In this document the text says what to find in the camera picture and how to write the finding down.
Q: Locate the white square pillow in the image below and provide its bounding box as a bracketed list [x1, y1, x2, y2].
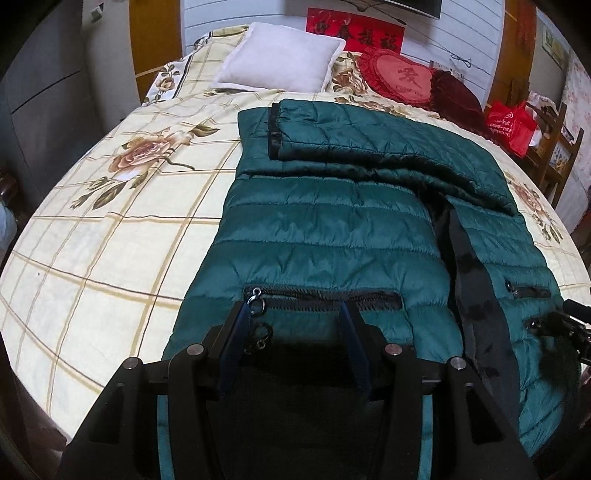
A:
[211, 22, 347, 93]

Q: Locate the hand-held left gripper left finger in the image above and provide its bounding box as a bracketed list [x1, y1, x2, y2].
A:
[55, 301, 252, 480]

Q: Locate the red shopping bag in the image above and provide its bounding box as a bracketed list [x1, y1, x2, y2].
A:
[485, 100, 539, 158]

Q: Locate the black wall cable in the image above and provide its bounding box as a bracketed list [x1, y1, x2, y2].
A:
[406, 23, 490, 75]

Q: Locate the wall-mounted television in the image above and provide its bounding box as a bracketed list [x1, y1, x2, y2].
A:
[351, 0, 444, 20]

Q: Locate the wooden chair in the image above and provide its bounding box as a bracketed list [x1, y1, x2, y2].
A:
[522, 90, 583, 208]

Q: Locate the bed with floral checked sheet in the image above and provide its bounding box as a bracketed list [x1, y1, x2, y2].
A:
[0, 23, 591, 444]

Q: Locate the dark red velvet cushion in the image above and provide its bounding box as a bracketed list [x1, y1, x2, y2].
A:
[429, 69, 495, 139]

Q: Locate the red paper wall banner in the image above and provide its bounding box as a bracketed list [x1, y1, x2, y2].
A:
[306, 7, 407, 54]

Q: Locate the floral pink curtain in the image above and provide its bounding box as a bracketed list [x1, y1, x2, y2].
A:
[566, 51, 591, 121]

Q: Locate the framed wall picture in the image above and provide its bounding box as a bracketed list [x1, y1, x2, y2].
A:
[540, 23, 570, 70]

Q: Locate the green puffer jacket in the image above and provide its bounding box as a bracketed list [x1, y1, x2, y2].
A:
[157, 98, 585, 480]

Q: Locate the grey refrigerator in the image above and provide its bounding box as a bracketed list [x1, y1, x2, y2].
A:
[0, 9, 100, 222]

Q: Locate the red heart-shaped pillow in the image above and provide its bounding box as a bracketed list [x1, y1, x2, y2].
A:
[358, 48, 437, 102]

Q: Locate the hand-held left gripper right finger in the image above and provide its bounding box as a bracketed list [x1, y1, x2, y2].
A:
[337, 301, 541, 480]

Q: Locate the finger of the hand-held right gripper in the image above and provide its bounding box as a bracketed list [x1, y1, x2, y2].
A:
[554, 299, 591, 363]

